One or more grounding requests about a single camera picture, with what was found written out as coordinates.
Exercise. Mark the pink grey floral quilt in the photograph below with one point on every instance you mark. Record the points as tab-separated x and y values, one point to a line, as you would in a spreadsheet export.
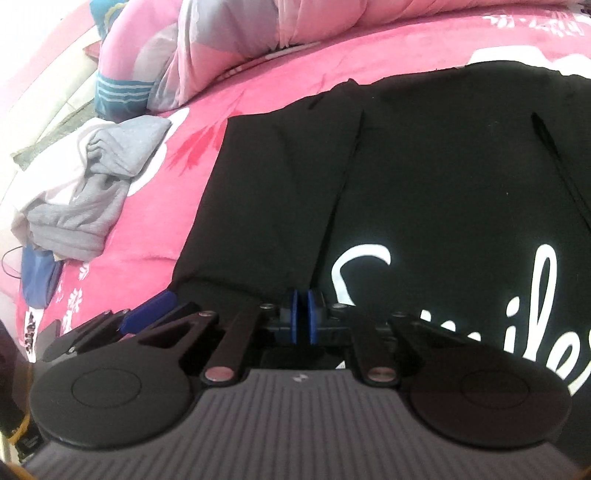
221	46

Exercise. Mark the grey crumpled garment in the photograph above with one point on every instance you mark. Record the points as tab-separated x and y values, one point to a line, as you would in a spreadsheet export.
69	221

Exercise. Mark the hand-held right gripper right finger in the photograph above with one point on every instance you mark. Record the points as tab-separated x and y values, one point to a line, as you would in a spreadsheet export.
315	318

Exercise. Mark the black shirt with white print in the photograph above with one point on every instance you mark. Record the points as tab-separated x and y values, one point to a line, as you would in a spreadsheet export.
415	161

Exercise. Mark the pink floral bed blanket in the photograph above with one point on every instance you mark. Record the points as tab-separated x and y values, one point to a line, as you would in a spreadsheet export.
152	240

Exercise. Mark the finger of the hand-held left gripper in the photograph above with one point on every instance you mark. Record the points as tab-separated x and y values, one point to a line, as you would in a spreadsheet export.
152	307

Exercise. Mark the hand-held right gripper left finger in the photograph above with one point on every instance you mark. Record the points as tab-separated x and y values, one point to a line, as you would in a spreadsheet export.
294	318

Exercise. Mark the blue denim cloth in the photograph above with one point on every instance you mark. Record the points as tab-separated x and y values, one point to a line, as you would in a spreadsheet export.
39	277

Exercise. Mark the teal patterned cloth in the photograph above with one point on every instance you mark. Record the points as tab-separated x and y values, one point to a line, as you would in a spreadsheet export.
120	97

